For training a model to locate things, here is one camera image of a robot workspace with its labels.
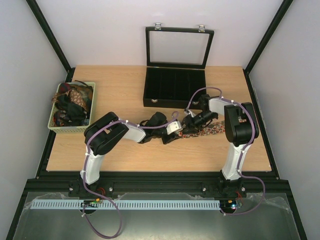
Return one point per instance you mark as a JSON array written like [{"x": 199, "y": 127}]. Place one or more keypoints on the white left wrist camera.
[{"x": 174, "y": 127}]

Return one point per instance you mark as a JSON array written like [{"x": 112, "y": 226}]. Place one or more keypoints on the pale green perforated basket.
[{"x": 72, "y": 107}]

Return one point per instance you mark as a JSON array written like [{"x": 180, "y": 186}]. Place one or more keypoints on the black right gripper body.
[{"x": 191, "y": 121}]

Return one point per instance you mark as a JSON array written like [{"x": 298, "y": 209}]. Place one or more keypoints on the light blue slotted cable duct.
[{"x": 73, "y": 204}]

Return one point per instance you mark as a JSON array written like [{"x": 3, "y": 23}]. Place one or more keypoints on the brown patterned tie over basket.
[{"x": 69, "y": 98}]

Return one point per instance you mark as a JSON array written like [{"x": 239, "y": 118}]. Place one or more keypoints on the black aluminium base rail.
[{"x": 193, "y": 183}]

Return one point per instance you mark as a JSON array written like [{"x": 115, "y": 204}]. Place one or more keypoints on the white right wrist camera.
[{"x": 189, "y": 113}]

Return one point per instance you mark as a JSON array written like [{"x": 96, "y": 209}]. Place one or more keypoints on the dark ties in basket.
[{"x": 72, "y": 110}]

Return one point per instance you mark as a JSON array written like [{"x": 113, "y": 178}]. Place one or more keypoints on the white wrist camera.
[
  {"x": 189, "y": 113},
  {"x": 174, "y": 127}
]

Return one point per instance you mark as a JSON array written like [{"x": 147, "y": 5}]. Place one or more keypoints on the black compartment display box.
[{"x": 176, "y": 59}]

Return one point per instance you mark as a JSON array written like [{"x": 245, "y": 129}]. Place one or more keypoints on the patterned paisley tie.
[{"x": 212, "y": 128}]

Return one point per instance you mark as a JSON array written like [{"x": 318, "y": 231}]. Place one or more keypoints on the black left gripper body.
[{"x": 157, "y": 133}]

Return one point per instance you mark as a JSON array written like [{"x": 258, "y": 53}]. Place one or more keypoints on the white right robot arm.
[{"x": 241, "y": 129}]

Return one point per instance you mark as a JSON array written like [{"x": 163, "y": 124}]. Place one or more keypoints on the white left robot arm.
[{"x": 104, "y": 134}]

